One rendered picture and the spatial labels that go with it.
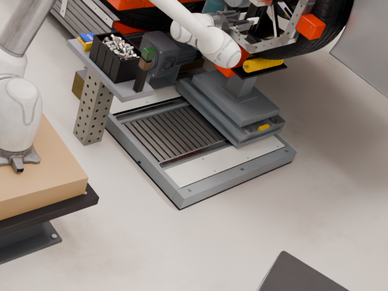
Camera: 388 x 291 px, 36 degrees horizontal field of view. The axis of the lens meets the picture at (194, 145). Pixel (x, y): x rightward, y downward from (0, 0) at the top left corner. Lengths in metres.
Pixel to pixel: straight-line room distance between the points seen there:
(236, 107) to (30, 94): 1.37
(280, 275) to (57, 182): 0.85
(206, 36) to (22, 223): 0.89
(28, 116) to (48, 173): 0.24
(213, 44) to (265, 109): 1.09
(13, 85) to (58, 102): 1.11
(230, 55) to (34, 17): 0.67
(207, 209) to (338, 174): 0.92
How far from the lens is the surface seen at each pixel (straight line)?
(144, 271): 2.41
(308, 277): 2.21
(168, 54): 2.95
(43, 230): 2.42
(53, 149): 2.19
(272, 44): 2.72
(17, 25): 2.04
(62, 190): 2.10
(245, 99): 3.11
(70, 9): 3.38
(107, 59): 2.50
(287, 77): 3.98
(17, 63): 2.08
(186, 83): 3.22
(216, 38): 2.10
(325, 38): 2.77
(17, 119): 1.97
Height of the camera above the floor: 1.86
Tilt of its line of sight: 37 degrees down
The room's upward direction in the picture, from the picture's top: 22 degrees clockwise
